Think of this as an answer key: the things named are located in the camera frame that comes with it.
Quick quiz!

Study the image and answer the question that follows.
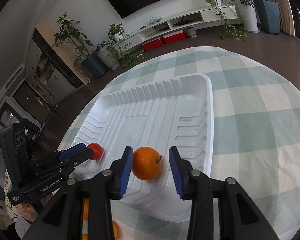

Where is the red tomato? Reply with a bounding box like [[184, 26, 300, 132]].
[[87, 142, 103, 160]]

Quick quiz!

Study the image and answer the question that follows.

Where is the trailing plant on console right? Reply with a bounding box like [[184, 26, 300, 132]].
[[205, 0, 247, 41]]

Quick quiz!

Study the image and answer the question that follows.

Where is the red storage box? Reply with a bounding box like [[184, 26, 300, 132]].
[[142, 36, 164, 51], [162, 30, 186, 44]]

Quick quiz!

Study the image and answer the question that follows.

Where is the plant in white ribbed pot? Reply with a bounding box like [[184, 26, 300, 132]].
[[96, 41, 120, 70]]

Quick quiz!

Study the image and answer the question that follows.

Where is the white tv console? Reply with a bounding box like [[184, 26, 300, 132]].
[[125, 5, 238, 51]]

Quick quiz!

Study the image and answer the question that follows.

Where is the yellow-brown round fruit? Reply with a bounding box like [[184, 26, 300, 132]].
[[82, 233, 88, 240]]

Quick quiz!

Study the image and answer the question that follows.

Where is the red storage box left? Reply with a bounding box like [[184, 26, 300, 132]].
[[142, 36, 164, 51]]

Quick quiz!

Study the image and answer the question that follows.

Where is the white plastic tray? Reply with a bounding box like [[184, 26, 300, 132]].
[[72, 73, 213, 223]]

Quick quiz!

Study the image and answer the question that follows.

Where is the green white checked tablecloth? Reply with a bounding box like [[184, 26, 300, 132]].
[[101, 47, 300, 239]]

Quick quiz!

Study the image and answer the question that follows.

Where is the red storage box right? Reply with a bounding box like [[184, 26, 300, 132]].
[[162, 30, 186, 44]]

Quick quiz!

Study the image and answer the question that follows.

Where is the tall plant blue pot left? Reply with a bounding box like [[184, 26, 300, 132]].
[[54, 12, 107, 78]]

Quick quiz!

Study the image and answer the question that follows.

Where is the large leaf plant blue pot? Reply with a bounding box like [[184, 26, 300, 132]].
[[253, 0, 280, 35]]

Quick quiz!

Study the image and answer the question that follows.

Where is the small grey pot on floor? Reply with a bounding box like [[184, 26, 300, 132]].
[[183, 27, 197, 38]]

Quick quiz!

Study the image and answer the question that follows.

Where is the trailing plant on console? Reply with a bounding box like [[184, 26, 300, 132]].
[[205, 0, 247, 41], [108, 23, 144, 68]]

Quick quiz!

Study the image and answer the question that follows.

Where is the smooth orange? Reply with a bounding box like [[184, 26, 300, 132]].
[[83, 198, 89, 221], [132, 147, 162, 180]]

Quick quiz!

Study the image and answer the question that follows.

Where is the wood and white cabinet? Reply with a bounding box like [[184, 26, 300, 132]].
[[25, 21, 91, 107]]

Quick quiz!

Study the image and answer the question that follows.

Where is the beige curtain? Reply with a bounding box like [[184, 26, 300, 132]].
[[271, 0, 295, 37]]

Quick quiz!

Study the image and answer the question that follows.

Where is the small orange mandarin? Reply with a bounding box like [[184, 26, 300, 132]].
[[112, 222, 119, 239]]

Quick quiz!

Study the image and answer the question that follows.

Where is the trailing plant on console left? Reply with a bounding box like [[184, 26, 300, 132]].
[[108, 23, 144, 68]]

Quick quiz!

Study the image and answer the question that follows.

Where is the bushy plant tall white pot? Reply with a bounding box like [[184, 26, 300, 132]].
[[231, 0, 260, 33]]

